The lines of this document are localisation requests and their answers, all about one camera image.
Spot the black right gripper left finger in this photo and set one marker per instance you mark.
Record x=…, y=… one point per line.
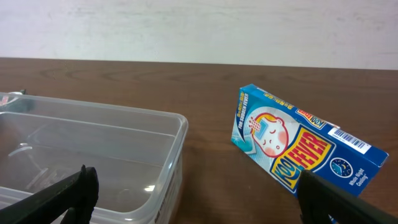
x=74, y=198

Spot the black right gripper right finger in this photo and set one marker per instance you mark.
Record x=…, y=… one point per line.
x=322, y=202

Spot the blue KoolFever box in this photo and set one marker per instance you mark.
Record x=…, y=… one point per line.
x=285, y=140

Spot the clear plastic container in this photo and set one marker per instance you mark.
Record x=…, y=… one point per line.
x=137, y=154

